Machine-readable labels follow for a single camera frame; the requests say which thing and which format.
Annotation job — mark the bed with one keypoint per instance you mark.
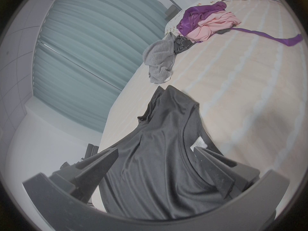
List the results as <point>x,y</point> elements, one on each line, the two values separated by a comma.
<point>240,105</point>

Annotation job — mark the dark olive garment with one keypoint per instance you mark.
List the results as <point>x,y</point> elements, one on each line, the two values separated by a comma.
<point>222,31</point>

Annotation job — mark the grey bedside table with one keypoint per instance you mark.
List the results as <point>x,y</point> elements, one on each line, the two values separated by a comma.
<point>172,12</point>

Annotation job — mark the black chest of drawers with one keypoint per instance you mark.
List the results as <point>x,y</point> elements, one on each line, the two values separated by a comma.
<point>91,150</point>

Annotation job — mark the purple garment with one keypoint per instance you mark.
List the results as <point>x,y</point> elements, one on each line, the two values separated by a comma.
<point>192,18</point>

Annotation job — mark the pink garment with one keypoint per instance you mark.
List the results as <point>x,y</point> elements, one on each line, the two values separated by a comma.
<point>211,26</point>

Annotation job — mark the blue-green curtain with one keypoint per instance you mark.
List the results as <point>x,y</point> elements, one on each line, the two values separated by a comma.
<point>101,28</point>
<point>72,90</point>

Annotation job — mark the black T-shirt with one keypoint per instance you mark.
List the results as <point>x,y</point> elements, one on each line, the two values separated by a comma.
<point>156,165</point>

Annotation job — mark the black patterned garment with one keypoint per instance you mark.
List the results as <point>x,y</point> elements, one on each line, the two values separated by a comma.
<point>182,44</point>

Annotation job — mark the white printed pillow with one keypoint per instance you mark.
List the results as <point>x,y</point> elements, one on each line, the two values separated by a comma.
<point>199,2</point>

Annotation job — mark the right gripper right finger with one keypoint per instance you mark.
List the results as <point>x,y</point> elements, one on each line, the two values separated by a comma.
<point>228,174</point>

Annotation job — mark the grey garment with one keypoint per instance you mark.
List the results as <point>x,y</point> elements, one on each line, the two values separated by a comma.
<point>158,59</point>

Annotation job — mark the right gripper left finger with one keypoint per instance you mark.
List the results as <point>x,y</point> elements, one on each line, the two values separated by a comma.
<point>89,174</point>

